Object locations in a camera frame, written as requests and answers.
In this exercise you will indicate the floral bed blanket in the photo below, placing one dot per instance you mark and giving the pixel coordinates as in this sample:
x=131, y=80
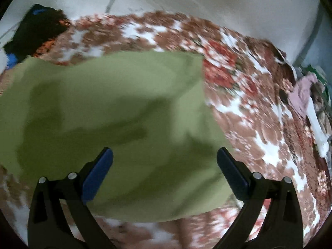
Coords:
x=246, y=85

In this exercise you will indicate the green hooded jacket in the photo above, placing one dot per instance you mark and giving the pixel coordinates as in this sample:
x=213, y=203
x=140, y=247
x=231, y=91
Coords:
x=148, y=107

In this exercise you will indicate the white rolled cloth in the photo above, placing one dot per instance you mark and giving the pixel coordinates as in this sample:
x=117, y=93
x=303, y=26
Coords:
x=320, y=137

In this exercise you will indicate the black and blue clothes pile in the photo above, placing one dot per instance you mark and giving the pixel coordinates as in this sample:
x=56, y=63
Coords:
x=39, y=25

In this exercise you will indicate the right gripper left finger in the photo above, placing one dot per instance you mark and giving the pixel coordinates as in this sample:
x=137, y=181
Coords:
x=59, y=216

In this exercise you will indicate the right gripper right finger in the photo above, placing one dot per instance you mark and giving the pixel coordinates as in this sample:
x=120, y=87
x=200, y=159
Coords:
x=282, y=226

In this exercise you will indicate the pink cloth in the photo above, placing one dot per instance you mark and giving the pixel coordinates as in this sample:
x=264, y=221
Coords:
x=299, y=97

